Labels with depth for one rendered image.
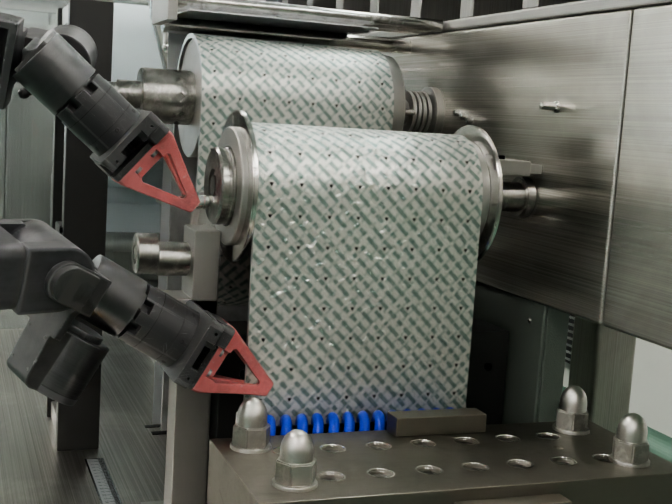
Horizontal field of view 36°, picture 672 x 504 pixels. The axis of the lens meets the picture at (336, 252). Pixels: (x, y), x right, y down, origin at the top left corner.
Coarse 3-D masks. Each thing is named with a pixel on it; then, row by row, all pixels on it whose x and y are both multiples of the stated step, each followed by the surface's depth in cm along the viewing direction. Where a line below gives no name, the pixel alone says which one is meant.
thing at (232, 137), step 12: (228, 132) 100; (240, 132) 98; (228, 144) 100; (240, 144) 96; (240, 156) 95; (480, 156) 105; (240, 168) 95; (240, 180) 95; (240, 192) 95; (240, 204) 95; (240, 216) 96; (216, 228) 103; (228, 228) 99; (240, 228) 97; (480, 228) 105; (228, 240) 99
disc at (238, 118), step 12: (228, 120) 102; (240, 120) 98; (252, 132) 95; (252, 144) 94; (252, 156) 94; (252, 168) 94; (252, 180) 94; (252, 192) 94; (252, 204) 94; (252, 216) 94; (252, 228) 95; (240, 240) 97; (228, 252) 101; (240, 252) 97
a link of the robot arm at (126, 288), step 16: (96, 256) 92; (112, 272) 90; (128, 272) 91; (112, 288) 89; (128, 288) 90; (144, 288) 91; (112, 304) 89; (128, 304) 90; (144, 304) 91; (96, 320) 90; (112, 320) 90; (128, 320) 90; (80, 336) 89; (96, 336) 91
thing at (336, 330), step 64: (256, 256) 96; (320, 256) 98; (384, 256) 100; (448, 256) 103; (256, 320) 96; (320, 320) 99; (384, 320) 101; (448, 320) 104; (320, 384) 100; (384, 384) 102; (448, 384) 105
